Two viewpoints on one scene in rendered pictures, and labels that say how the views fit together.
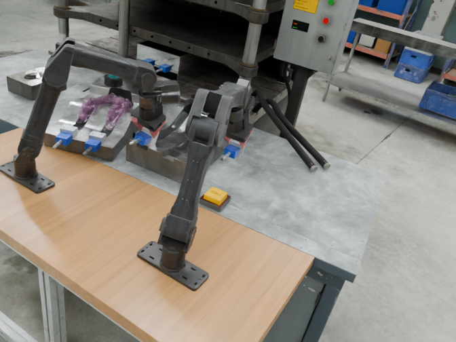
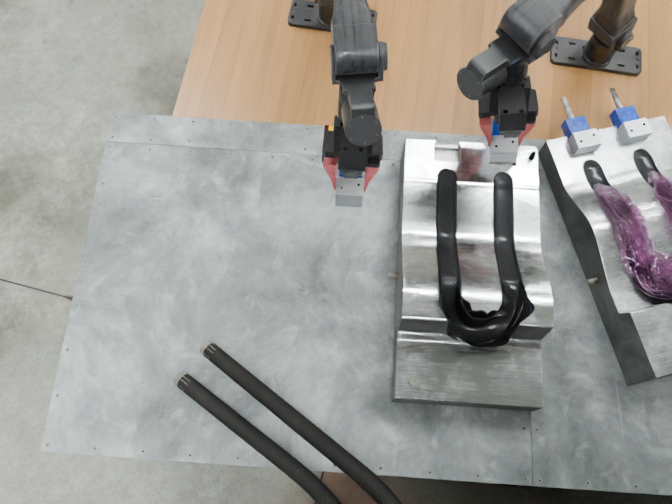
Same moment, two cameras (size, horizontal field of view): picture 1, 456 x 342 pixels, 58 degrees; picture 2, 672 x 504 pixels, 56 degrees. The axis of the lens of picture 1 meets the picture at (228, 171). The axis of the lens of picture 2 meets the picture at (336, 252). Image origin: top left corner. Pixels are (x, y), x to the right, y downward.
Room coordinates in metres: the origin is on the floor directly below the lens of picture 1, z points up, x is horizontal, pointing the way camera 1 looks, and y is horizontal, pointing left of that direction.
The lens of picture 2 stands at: (1.75, -0.19, 1.98)
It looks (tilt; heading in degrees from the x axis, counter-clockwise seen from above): 71 degrees down; 162
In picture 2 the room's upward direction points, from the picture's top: 2 degrees clockwise
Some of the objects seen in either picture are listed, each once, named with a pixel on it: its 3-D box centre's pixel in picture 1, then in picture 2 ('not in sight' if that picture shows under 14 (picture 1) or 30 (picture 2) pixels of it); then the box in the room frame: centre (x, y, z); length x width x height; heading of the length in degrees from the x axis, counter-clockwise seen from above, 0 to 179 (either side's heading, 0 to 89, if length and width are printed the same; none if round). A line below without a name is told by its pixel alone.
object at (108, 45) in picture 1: (178, 70); not in sight; (2.50, 0.42, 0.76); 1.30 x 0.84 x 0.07; 70
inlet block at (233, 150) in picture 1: (230, 152); (350, 168); (1.25, 0.00, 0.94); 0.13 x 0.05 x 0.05; 160
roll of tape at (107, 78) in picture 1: (113, 80); not in sight; (1.71, 0.57, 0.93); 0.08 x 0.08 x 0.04
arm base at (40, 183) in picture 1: (25, 167); (602, 46); (1.07, 0.64, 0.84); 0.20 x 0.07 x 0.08; 64
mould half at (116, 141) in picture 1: (106, 114); (653, 238); (1.52, 0.54, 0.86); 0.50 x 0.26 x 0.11; 177
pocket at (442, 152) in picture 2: (171, 157); (445, 155); (1.24, 0.20, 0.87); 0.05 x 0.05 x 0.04; 70
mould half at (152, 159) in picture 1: (192, 132); (469, 266); (1.47, 0.17, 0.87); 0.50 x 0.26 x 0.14; 160
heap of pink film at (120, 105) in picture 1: (107, 104); (660, 229); (1.51, 0.53, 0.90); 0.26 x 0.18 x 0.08; 177
